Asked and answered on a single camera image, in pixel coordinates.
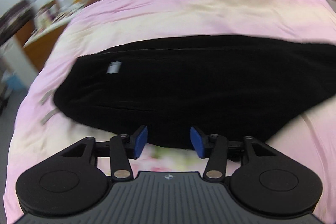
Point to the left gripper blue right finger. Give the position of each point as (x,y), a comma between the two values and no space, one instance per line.
(214,148)

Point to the left wooden nightstand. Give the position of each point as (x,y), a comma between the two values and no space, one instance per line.
(40,49)

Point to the dark suitcase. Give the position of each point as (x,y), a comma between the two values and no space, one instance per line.
(18,22)

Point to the pink floral duvet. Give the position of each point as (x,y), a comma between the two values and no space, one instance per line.
(40,132)

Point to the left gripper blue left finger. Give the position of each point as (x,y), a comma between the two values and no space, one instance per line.
(122,148)

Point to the black pants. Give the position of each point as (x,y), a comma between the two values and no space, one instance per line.
(230,85)

